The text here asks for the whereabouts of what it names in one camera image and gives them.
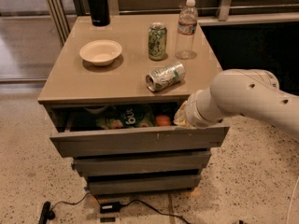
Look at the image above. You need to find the upright green soda can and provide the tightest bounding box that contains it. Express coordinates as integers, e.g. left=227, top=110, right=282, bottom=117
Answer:
left=148, top=22, right=167, bottom=61

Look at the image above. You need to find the orange fruit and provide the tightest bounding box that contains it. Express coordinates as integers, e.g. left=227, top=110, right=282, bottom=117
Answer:
left=155, top=115, right=172, bottom=126

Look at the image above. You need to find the grey bowl in drawer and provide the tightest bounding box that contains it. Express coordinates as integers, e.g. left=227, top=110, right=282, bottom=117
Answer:
left=85, top=105, right=107, bottom=115

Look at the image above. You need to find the black power cable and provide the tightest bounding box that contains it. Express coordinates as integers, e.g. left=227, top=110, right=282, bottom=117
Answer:
left=50, top=191, right=192, bottom=224

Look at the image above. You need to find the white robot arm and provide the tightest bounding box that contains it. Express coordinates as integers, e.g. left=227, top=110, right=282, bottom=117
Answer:
left=174, top=69, right=299, bottom=140

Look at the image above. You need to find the black insulated water bottle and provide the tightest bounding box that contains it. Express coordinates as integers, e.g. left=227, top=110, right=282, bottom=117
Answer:
left=88, top=0, right=110, bottom=26

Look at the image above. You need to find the grey middle drawer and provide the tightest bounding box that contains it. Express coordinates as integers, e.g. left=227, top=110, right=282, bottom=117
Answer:
left=73, top=149, right=211, bottom=177

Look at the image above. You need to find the metal window frame rail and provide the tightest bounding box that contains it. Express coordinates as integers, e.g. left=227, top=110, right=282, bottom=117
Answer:
left=40, top=0, right=299, bottom=45

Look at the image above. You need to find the grey bottom drawer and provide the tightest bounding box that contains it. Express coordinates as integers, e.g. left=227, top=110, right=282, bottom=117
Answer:
left=88, top=170, right=200, bottom=195

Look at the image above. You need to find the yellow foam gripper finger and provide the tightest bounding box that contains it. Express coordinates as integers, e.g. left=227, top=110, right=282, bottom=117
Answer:
left=174, top=101, right=193, bottom=128

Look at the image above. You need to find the green chip bag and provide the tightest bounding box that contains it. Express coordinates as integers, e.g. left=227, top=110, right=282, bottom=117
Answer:
left=95, top=105, right=156, bottom=130

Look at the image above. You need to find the grey drawer cabinet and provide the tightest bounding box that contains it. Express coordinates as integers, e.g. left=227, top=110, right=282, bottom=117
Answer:
left=38, top=15, right=221, bottom=187

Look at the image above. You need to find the black power adapter brick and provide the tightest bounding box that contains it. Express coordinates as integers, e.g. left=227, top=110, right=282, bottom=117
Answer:
left=100, top=202, right=121, bottom=214

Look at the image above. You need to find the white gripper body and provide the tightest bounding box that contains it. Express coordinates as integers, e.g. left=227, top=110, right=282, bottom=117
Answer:
left=184, top=89, right=224, bottom=128

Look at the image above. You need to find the lying green soda can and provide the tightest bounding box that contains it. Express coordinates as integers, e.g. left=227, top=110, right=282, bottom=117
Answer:
left=146, top=61, right=186, bottom=92

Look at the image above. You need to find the black plug on floor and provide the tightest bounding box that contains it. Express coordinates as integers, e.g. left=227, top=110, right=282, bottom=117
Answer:
left=38, top=201, right=55, bottom=224

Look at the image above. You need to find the clear plastic water bottle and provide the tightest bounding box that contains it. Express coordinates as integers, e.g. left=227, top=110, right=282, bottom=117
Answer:
left=175, top=0, right=198, bottom=60

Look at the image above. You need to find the white cable at right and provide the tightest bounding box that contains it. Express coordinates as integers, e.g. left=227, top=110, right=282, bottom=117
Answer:
left=285, top=175, right=299, bottom=224

